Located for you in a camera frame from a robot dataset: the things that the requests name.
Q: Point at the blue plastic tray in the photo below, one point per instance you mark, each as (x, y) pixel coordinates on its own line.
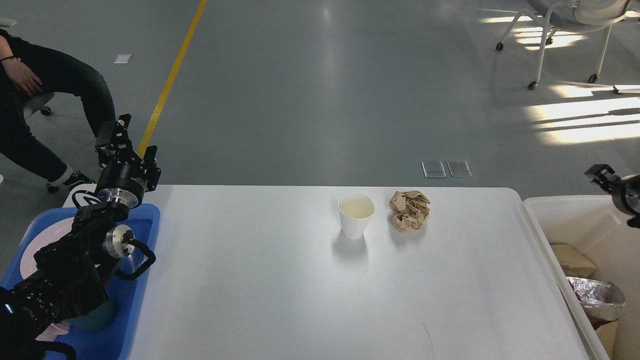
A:
(114, 341)

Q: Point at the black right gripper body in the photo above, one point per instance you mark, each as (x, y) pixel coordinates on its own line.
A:
(625, 192)

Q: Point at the brown paper ball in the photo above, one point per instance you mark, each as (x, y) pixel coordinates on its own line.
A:
(410, 210)

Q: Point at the white plastic bin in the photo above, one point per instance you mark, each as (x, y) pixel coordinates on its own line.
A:
(599, 231)

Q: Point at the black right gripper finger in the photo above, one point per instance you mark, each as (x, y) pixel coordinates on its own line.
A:
(633, 222)
(604, 177)

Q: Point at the pink plate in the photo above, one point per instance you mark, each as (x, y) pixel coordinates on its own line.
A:
(49, 235)

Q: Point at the brown paper bag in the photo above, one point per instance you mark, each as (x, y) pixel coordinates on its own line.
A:
(606, 332)
(572, 262)

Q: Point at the clear floor plate left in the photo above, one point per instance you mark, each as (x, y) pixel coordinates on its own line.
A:
(434, 169)

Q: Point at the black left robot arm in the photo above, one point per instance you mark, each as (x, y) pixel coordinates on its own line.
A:
(72, 273)

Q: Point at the aluminium foil tray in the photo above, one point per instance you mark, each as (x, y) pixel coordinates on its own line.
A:
(601, 300)

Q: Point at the pink mug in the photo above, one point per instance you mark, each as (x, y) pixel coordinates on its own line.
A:
(53, 331)

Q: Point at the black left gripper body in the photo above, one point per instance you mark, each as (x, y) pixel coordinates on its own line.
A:
(122, 183)

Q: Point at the brown paper bag front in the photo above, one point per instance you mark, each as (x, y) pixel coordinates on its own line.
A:
(606, 332)

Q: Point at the dark green mug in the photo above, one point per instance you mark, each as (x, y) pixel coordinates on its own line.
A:
(98, 319)

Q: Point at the white chair right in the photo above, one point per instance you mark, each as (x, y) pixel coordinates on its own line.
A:
(573, 16)

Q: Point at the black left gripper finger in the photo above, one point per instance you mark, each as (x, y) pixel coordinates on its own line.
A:
(113, 142)
(152, 172)

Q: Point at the clear floor plate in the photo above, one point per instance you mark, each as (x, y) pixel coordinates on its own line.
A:
(459, 169)
(434, 169)

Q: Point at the white paper cup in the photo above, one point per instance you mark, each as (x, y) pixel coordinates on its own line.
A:
(355, 212)

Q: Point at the clear floor plate right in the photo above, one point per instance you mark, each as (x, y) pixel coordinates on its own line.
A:
(459, 169)

